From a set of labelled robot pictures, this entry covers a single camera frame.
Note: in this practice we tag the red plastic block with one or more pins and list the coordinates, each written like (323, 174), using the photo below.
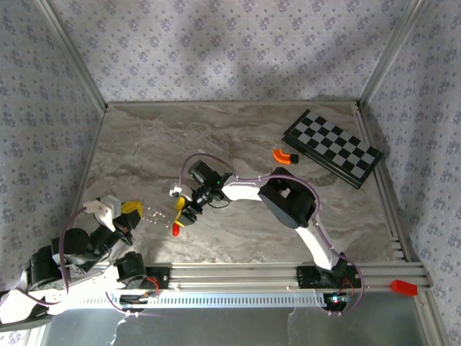
(405, 287)

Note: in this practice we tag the aluminium frame post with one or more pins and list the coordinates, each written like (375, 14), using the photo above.
(392, 50)

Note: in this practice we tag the thin aluminium table rail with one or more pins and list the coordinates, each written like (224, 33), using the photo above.
(230, 104)

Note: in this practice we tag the aluminium table side rail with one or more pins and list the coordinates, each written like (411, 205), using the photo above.
(390, 220)
(83, 180)

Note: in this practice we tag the folded black white chessboard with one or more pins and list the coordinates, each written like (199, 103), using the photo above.
(331, 144)

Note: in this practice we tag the black circuit board with lights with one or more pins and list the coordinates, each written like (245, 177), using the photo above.
(336, 301)

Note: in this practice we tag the grey metal sheet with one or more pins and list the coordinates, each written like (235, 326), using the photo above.
(216, 328)

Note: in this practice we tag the small red peg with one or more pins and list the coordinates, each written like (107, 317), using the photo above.
(175, 230)

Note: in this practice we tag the wide aluminium frame rail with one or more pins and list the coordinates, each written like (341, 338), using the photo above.
(234, 275)

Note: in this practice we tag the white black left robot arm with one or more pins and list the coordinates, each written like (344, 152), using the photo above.
(39, 274)

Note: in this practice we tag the orange curved plastic piece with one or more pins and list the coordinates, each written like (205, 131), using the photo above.
(279, 156)

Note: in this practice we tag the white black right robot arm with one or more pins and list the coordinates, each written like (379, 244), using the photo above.
(288, 205)

